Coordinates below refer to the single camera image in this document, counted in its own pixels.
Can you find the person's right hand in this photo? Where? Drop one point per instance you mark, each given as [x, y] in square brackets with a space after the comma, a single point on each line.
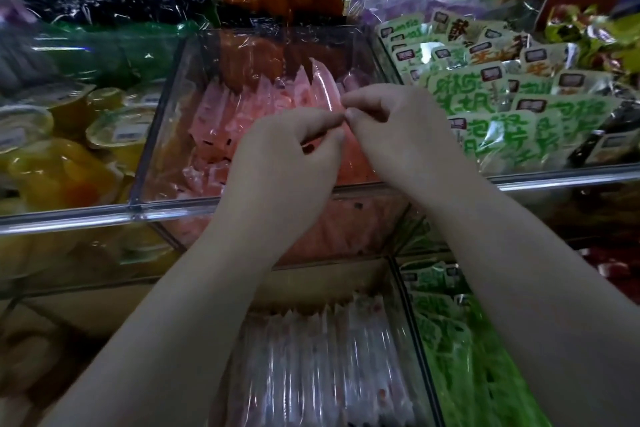
[410, 141]

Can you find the person's left hand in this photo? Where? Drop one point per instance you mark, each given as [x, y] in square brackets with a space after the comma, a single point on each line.
[275, 191]

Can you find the pile of pink jelly sticks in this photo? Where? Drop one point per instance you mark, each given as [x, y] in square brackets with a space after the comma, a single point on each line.
[215, 121]

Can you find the single pink snack packet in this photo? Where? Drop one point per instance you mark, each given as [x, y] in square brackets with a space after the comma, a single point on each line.
[325, 86]

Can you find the pile of pale green snacks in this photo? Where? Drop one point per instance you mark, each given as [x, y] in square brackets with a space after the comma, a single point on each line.
[510, 111]

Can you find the pile of white jelly sticks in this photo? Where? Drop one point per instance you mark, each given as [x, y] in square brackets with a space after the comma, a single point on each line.
[320, 372]

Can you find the pile of golden snack packets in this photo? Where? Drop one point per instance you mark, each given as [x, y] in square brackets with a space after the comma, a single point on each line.
[600, 36]

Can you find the person's right forearm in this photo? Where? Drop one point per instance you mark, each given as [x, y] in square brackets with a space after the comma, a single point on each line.
[550, 302]

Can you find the person's left forearm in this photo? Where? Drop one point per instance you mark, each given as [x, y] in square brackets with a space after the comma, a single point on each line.
[150, 342]

